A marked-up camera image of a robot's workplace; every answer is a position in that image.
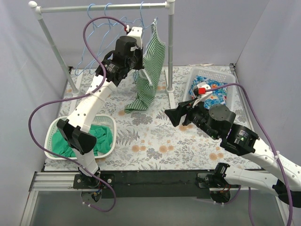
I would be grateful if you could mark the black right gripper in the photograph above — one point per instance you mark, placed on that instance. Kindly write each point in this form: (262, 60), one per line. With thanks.
(186, 115)

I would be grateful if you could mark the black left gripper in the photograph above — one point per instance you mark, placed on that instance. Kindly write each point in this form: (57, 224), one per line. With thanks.
(140, 60)

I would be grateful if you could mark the green striped tank top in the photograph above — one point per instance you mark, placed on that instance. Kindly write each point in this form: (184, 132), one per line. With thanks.
(146, 80)

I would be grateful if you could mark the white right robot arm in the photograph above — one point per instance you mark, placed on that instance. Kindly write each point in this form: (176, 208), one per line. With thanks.
(282, 177)

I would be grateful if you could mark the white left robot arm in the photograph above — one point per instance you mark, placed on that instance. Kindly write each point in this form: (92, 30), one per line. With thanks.
(75, 129)

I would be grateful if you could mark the floral table cloth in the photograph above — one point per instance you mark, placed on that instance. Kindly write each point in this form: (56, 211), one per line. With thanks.
(148, 141)

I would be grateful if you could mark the blue floral garment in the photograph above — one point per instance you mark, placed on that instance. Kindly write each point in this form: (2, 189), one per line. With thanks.
(218, 96)

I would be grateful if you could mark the white clothes rack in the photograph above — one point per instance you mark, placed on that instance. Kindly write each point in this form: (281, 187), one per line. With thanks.
(169, 5)

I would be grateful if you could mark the white right laundry basket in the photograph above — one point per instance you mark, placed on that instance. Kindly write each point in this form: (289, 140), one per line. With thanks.
(214, 75)

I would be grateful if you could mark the white laundry basket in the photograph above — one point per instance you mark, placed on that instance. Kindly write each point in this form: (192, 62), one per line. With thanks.
(214, 75)
(100, 119)

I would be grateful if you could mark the white left laundry basket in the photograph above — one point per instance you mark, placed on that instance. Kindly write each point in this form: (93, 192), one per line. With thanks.
(100, 119)

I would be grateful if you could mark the green shirt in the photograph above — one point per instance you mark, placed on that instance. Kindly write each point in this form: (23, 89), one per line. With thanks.
(103, 136)

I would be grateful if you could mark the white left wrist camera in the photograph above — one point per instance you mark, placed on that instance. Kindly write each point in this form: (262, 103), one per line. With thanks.
(136, 33)

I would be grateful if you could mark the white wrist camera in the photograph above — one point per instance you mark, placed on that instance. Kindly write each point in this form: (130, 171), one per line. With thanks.
(136, 33)
(201, 93)

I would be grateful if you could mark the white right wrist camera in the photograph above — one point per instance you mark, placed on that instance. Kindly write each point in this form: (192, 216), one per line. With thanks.
(201, 93)

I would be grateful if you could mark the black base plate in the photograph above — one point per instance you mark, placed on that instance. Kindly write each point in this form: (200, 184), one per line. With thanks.
(157, 183)

